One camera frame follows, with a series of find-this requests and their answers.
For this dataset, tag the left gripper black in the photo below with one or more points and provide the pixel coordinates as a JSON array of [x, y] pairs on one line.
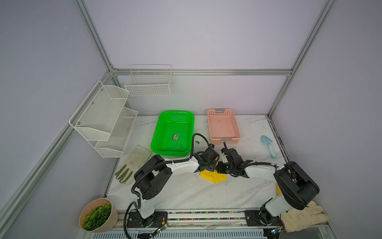
[[212, 166]]

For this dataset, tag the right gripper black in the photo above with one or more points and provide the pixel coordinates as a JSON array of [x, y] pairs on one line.
[[220, 170]]

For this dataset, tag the yellow paper napkin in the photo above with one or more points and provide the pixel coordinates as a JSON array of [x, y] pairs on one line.
[[214, 177]]

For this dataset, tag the pink plastic basket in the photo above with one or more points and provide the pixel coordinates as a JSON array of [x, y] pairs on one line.
[[223, 126]]

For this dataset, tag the green plastic basket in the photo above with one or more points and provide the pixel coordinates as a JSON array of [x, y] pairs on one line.
[[173, 133]]

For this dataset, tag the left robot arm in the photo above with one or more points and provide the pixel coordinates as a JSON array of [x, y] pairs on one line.
[[152, 177]]

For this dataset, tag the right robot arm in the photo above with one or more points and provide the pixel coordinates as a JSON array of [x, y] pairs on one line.
[[297, 188]]

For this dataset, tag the light blue garden trowel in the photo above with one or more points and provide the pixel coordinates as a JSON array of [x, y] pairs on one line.
[[266, 140]]

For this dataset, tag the blue yellow garden rake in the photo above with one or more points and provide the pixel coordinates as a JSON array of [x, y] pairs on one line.
[[279, 192]]

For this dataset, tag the cream work glove right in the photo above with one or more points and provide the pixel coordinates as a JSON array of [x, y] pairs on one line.
[[296, 220]]

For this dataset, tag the white mesh two-tier shelf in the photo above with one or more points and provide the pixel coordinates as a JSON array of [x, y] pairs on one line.
[[104, 120]]

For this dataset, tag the paper bag with greens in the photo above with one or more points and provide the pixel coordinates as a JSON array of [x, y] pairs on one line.
[[98, 216]]

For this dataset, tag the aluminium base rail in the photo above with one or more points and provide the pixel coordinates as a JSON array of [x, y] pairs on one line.
[[250, 218]]

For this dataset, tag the white wire basket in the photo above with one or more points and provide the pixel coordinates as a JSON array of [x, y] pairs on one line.
[[149, 80]]

